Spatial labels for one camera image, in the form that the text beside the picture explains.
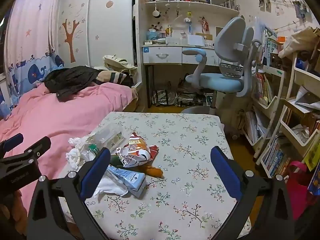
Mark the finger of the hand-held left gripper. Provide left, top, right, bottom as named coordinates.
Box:
left=0, top=133, right=24, bottom=154
left=0, top=136, right=52, bottom=167

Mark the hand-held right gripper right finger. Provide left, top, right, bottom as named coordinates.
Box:
left=210, top=146, right=294, bottom=240

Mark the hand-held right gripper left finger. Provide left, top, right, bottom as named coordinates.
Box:
left=26, top=147, right=112, bottom=240

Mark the large white tissue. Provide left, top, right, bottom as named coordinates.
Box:
left=65, top=147, right=87, bottom=172

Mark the dark green wrapper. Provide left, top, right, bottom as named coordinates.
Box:
left=110, top=155, right=124, bottom=168

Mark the pink blanket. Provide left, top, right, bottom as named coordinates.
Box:
left=0, top=81, right=138, bottom=215

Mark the blue and white carton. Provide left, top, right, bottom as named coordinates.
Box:
left=106, top=164, right=147, bottom=198

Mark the small crumpled white tissue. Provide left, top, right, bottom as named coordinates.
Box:
left=69, top=137, right=88, bottom=147

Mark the clear plastic bottle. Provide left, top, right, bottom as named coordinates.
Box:
left=81, top=126, right=125, bottom=162

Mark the floral tablecloth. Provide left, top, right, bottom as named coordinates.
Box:
left=59, top=112, right=252, bottom=240

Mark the red and white snack packet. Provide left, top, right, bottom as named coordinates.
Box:
left=116, top=132, right=159, bottom=168

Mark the orange carrot-shaped item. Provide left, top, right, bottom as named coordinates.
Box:
left=144, top=164, right=163, bottom=178

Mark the grey round basin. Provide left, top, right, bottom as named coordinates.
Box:
left=180, top=106, right=220, bottom=117

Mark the pink bag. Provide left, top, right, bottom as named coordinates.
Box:
left=285, top=161, right=313, bottom=220

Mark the black jacket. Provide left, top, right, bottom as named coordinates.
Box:
left=42, top=66, right=102, bottom=100

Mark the wide white book rack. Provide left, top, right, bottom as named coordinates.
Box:
left=260, top=52, right=320, bottom=178

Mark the pile of magazines and bags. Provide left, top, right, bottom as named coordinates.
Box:
left=152, top=80, right=213, bottom=107

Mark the narrow white book rack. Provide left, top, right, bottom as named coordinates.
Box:
left=244, top=64, right=285, bottom=153

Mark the blue grey desk chair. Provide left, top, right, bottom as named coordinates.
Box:
left=181, top=17, right=262, bottom=110

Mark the beige dark striped cloth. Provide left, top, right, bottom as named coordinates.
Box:
left=94, top=70, right=134, bottom=88

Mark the pink whale print curtain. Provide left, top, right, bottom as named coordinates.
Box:
left=0, top=0, right=65, bottom=115

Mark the beige canvas bag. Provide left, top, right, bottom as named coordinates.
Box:
left=102, top=54, right=138, bottom=75

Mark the plain white drawer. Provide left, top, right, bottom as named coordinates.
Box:
left=182, top=47, right=220, bottom=66

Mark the white drawer with blue sticker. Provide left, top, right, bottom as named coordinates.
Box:
left=143, top=46, right=182, bottom=64

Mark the white desk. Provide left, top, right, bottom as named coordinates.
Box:
left=142, top=37, right=220, bottom=108

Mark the white wardrobe with tree decal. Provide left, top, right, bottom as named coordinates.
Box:
left=57, top=0, right=135, bottom=68

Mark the beige tote bag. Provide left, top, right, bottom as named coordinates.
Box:
left=278, top=26, right=320, bottom=59

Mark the string of hanging photos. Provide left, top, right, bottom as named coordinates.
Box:
left=234, top=0, right=313, bottom=30

